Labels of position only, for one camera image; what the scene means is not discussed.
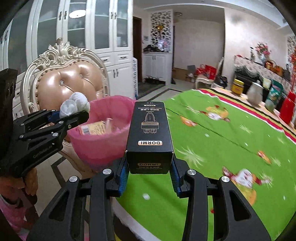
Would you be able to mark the vase of pink flowers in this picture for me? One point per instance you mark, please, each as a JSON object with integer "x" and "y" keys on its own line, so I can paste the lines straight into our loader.
{"x": 263, "y": 49}

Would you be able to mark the low white cabinet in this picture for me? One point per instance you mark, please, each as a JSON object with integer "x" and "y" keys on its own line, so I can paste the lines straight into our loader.
{"x": 155, "y": 67}

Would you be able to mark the tall white lattice screen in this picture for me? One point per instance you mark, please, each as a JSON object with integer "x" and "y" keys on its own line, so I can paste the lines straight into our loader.
{"x": 291, "y": 44}

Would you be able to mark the red thermos jug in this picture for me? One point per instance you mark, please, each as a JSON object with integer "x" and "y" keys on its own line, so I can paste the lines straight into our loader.
{"x": 289, "y": 107}

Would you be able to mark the black carton box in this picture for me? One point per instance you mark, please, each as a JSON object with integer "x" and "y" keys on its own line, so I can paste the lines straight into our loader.
{"x": 148, "y": 134}

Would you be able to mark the dark piano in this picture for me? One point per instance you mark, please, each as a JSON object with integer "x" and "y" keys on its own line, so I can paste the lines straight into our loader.
{"x": 241, "y": 77}

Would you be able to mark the orange handbag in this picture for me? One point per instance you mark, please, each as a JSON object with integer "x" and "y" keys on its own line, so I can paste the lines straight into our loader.
{"x": 278, "y": 70}

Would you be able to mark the dark wooden door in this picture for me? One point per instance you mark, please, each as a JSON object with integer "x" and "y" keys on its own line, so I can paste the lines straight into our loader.
{"x": 137, "y": 41}

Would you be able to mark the tall white printed box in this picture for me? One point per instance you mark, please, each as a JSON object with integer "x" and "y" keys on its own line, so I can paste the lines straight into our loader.
{"x": 135, "y": 76}

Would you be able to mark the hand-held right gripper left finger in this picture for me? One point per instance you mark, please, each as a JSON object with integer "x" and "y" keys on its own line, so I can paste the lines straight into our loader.
{"x": 121, "y": 183}

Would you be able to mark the red knot hanging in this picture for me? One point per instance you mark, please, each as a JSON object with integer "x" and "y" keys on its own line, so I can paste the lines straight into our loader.
{"x": 293, "y": 69}

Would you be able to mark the ornate tufted chair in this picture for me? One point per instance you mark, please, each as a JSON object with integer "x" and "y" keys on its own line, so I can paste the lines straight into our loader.
{"x": 69, "y": 81}

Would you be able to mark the pink plastic bin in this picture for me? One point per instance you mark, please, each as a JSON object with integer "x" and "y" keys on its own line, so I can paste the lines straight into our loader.
{"x": 97, "y": 150}

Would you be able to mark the person's pink clothing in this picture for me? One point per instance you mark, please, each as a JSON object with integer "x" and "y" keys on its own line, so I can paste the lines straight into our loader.
{"x": 9, "y": 208}

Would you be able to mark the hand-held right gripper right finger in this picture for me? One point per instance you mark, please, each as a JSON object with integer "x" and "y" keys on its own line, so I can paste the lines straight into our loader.
{"x": 175, "y": 183}

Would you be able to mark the green snack bag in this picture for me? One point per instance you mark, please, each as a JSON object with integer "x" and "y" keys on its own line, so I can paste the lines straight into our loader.
{"x": 274, "y": 97}

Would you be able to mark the white lace cloth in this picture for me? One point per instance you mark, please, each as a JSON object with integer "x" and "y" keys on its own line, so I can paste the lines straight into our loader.
{"x": 254, "y": 66}

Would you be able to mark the white glass-door cabinet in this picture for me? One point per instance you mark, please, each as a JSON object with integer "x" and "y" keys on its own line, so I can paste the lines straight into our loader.
{"x": 101, "y": 27}

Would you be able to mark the green printed tablecloth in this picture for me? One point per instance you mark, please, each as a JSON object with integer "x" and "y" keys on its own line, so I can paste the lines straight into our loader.
{"x": 219, "y": 143}

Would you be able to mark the yellow label jar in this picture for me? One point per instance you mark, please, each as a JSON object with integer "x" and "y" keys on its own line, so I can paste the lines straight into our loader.
{"x": 238, "y": 87}

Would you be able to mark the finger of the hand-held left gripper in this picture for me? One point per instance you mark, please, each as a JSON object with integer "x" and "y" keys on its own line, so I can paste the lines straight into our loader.
{"x": 76, "y": 119}
{"x": 54, "y": 116}

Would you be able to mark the brown cardboard carton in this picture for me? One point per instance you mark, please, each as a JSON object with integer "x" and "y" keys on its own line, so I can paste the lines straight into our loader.
{"x": 182, "y": 73}

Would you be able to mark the white ceramic jar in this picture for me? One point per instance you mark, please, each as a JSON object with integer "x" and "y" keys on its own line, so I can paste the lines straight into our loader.
{"x": 254, "y": 93}

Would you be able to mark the brown wicker basket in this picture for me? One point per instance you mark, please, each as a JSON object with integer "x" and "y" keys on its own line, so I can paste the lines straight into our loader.
{"x": 270, "y": 64}

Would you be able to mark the white lattice panel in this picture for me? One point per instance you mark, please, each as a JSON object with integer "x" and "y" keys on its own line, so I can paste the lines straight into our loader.
{"x": 161, "y": 27}

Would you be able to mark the person's left hand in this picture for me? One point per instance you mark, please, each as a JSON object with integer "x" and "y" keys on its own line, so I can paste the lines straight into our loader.
{"x": 31, "y": 185}

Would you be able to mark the dark handbag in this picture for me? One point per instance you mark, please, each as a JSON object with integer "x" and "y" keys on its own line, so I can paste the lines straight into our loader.
{"x": 286, "y": 73}

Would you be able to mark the red gift boxes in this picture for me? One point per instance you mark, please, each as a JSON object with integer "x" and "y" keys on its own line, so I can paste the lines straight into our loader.
{"x": 208, "y": 71}

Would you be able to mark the tan cardboard box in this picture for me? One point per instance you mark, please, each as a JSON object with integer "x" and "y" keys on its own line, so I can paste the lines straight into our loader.
{"x": 92, "y": 128}

